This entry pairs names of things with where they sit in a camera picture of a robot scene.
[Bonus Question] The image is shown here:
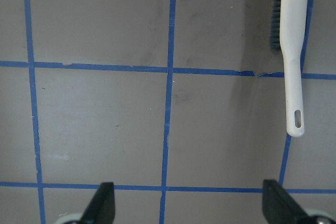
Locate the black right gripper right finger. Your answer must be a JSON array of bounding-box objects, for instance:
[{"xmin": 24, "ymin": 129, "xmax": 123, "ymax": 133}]
[{"xmin": 262, "ymin": 179, "xmax": 336, "ymax": 224}]

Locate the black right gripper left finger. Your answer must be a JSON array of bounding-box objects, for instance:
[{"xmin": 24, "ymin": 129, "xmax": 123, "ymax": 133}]
[{"xmin": 54, "ymin": 182, "xmax": 116, "ymax": 224}]

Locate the white hand brush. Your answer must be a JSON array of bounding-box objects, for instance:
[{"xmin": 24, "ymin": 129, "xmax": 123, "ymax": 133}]
[{"xmin": 269, "ymin": 0, "xmax": 308, "ymax": 137}]

